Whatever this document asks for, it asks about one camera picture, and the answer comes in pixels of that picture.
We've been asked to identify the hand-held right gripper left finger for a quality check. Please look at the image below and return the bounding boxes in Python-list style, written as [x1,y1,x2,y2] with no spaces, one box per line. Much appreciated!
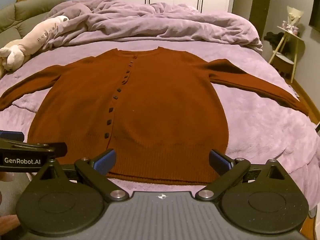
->
[34,149,129,202]

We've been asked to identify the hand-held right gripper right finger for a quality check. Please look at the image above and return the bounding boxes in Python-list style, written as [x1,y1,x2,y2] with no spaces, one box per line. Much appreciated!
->
[195,149,292,201]

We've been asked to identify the brown knit cardigan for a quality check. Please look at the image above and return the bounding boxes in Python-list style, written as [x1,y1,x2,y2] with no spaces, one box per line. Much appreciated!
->
[0,46,310,185]

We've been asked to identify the purple bed sheet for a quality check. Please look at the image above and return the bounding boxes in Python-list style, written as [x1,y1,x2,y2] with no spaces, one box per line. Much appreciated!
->
[0,40,320,205]

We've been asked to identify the side table with yellow legs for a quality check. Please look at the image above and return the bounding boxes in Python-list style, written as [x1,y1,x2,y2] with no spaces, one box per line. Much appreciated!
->
[269,26,304,83]

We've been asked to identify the long white plush toy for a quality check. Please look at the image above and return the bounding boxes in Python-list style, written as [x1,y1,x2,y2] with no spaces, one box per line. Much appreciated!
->
[0,15,69,77]

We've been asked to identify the dark cloth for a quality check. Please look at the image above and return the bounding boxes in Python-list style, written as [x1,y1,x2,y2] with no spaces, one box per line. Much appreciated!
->
[264,31,284,48]

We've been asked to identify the green sofa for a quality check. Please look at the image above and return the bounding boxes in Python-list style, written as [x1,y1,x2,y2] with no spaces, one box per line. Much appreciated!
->
[0,0,67,48]

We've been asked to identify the purple duvet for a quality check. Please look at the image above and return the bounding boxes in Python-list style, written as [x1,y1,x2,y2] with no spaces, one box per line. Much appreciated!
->
[42,0,263,53]

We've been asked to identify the dark door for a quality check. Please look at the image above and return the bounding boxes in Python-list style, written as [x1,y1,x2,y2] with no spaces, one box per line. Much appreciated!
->
[249,0,275,39]

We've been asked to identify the wrapped flower bouquet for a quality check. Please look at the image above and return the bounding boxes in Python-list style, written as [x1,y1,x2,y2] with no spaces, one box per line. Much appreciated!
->
[282,5,304,34]

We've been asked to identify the dark wall frame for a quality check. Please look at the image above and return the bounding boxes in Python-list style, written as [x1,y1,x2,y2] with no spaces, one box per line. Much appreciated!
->
[309,0,320,28]

